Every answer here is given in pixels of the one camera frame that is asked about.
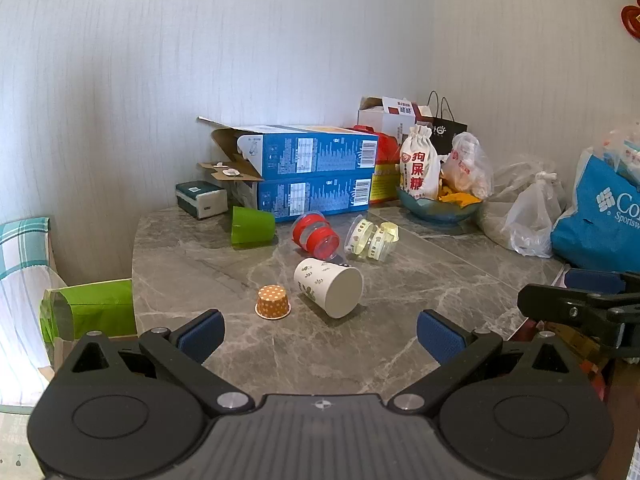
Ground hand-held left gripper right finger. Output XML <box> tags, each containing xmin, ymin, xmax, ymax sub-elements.
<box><xmin>387</xmin><ymin>309</ymin><xmax>588</xmax><ymax>415</ymax></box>

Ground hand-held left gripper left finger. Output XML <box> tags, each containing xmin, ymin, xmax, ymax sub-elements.
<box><xmin>54</xmin><ymin>309</ymin><xmax>256</xmax><ymax>415</ymax></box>

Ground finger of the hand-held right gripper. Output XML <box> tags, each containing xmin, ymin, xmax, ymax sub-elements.
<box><xmin>564</xmin><ymin>268</ymin><xmax>640</xmax><ymax>298</ymax></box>
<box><xmin>517</xmin><ymin>284</ymin><xmax>640</xmax><ymax>358</ymax></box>

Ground white leaf print paper cup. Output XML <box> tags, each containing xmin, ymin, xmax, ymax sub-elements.
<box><xmin>293</xmin><ymin>257</ymin><xmax>364</xmax><ymax>320</ymax></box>

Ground orange polka dot cup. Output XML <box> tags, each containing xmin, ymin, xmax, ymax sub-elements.
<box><xmin>255</xmin><ymin>284</ymin><xmax>293</xmax><ymax>320</ymax></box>

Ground yellow patterned clear cup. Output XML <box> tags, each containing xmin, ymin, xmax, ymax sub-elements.
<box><xmin>345</xmin><ymin>215</ymin><xmax>379</xmax><ymax>261</ymax></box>
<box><xmin>367</xmin><ymin>221</ymin><xmax>400</xmax><ymax>263</ymax></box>

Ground green cup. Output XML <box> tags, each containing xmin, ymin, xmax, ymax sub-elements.
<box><xmin>230</xmin><ymin>205</ymin><xmax>277</xmax><ymax>247</ymax></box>

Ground red plastic cup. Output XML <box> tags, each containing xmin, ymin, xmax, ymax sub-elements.
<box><xmin>309</xmin><ymin>226</ymin><xmax>341</xmax><ymax>261</ymax></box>
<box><xmin>291</xmin><ymin>212</ymin><xmax>327</xmax><ymax>252</ymax></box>

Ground blue shopping bag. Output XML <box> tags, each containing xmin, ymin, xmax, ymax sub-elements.
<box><xmin>550</xmin><ymin>147</ymin><xmax>640</xmax><ymax>274</ymax></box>

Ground clear plastic bag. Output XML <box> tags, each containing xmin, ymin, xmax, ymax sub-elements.
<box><xmin>476</xmin><ymin>157</ymin><xmax>569</xmax><ymax>259</ymax></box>

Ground green paper bag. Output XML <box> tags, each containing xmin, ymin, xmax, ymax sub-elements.
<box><xmin>40</xmin><ymin>279</ymin><xmax>139</xmax><ymax>345</ymax></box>

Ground blue bowl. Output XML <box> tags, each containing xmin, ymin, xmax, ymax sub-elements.
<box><xmin>396</xmin><ymin>185</ymin><xmax>489</xmax><ymax>225</ymax></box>

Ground small green white box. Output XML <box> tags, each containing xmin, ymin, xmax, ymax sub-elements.
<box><xmin>175</xmin><ymin>180</ymin><xmax>229</xmax><ymax>220</ymax></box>

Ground yellow snack packets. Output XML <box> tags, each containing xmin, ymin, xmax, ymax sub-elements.
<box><xmin>437</xmin><ymin>184</ymin><xmax>484</xmax><ymax>210</ymax></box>

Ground red yellow packet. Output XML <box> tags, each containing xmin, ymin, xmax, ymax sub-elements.
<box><xmin>369</xmin><ymin>161</ymin><xmax>403</xmax><ymax>205</ymax></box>

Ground clear bag of snacks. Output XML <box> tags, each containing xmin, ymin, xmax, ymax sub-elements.
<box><xmin>440</xmin><ymin>131</ymin><xmax>495</xmax><ymax>200</ymax></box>

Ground red gift box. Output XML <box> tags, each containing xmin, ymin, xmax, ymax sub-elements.
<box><xmin>350</xmin><ymin>125</ymin><xmax>404</xmax><ymax>166</ymax></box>

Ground plaid chair cushion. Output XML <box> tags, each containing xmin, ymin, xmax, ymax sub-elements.
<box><xmin>0</xmin><ymin>216</ymin><xmax>54</xmax><ymax>279</ymax></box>

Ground black paper bag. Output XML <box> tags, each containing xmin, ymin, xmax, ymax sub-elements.
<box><xmin>425</xmin><ymin>91</ymin><xmax>469</xmax><ymax>155</ymax></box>

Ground open blue carton box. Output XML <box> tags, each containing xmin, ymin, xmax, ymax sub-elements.
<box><xmin>196</xmin><ymin>116</ymin><xmax>380</xmax><ymax>182</ymax></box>

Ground white red carton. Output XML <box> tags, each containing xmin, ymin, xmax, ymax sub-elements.
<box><xmin>357</xmin><ymin>96</ymin><xmax>434</xmax><ymax>147</ymax></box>

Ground white drawstring pouch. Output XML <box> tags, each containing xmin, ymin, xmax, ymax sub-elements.
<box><xmin>398</xmin><ymin>125</ymin><xmax>444</xmax><ymax>200</ymax></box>

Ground red wall ornament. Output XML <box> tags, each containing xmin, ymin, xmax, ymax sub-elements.
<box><xmin>621</xmin><ymin>2</ymin><xmax>640</xmax><ymax>42</ymax></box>

